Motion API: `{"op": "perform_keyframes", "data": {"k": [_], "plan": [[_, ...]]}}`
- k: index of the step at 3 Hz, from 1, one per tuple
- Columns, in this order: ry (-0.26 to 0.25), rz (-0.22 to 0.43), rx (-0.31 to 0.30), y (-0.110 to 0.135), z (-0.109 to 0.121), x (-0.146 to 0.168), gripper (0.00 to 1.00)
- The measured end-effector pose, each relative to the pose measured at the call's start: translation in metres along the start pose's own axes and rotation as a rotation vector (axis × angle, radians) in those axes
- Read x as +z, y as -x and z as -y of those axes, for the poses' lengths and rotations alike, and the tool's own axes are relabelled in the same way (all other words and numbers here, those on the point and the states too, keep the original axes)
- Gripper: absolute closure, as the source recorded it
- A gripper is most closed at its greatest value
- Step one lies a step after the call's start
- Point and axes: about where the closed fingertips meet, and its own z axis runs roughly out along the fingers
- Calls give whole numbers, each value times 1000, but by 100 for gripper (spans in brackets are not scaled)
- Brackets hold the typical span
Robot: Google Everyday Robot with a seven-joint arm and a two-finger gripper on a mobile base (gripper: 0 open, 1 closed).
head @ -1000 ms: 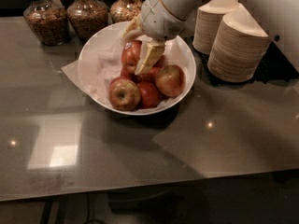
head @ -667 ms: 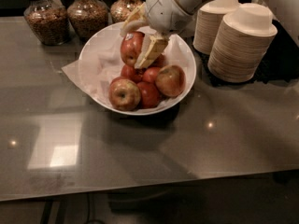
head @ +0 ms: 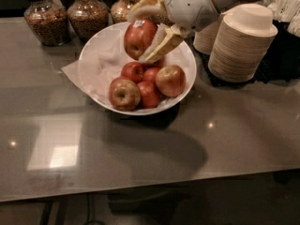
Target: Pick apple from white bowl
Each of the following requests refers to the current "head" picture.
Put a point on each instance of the back stack paper bowls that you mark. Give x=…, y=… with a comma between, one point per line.
x=205, y=39

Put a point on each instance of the far left cereal jar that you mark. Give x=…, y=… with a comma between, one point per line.
x=48, y=20

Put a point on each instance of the back red apple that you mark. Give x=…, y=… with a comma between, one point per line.
x=158, y=63

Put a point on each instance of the small hidden red apple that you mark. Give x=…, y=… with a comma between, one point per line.
x=133, y=71

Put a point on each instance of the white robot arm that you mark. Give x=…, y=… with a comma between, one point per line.
x=187, y=16

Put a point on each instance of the white paper liner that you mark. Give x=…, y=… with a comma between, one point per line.
x=93, y=72

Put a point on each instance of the front stack paper bowls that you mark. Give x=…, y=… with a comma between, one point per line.
x=243, y=39

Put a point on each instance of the white ceramic bowl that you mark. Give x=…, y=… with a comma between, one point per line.
x=103, y=47

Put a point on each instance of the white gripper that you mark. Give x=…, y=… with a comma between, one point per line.
x=187, y=5

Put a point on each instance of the red apple with sticker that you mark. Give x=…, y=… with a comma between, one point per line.
x=139, y=37

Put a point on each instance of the stack paper bowls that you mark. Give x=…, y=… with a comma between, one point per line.
x=243, y=39
x=205, y=39

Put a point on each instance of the white napkin and utensil holder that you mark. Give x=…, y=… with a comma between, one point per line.
x=286, y=11

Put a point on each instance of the front middle red apple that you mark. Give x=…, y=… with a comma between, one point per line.
x=150, y=95

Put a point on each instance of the right red-yellow apple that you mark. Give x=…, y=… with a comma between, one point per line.
x=171, y=81

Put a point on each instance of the cereal jar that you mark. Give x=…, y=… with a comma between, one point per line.
x=48, y=20
x=120, y=10
x=159, y=19
x=88, y=17

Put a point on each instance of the front left yellow-red apple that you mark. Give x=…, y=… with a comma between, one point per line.
x=124, y=94

